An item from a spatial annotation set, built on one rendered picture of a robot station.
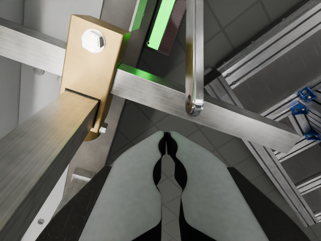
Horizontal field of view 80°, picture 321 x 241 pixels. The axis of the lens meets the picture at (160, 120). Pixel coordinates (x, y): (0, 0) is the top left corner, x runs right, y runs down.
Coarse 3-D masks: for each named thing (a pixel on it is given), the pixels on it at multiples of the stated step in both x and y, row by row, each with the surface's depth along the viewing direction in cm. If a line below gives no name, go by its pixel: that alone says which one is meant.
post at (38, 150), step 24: (72, 96) 20; (48, 120) 15; (72, 120) 16; (0, 144) 12; (24, 144) 12; (48, 144) 13; (72, 144) 15; (0, 168) 10; (24, 168) 11; (48, 168) 11; (0, 192) 9; (24, 192) 10; (48, 192) 13; (0, 216) 8; (24, 216) 10; (0, 240) 8
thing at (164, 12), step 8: (168, 0) 30; (160, 8) 30; (168, 8) 30; (160, 16) 31; (168, 16) 31; (160, 24) 31; (152, 32) 32; (160, 32) 32; (152, 40) 32; (160, 40) 32
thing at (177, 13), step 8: (176, 0) 30; (184, 0) 30; (176, 8) 30; (184, 8) 30; (176, 16) 31; (168, 24) 31; (176, 24) 31; (168, 32) 32; (176, 32) 32; (168, 40) 32; (160, 48) 33; (168, 48) 33
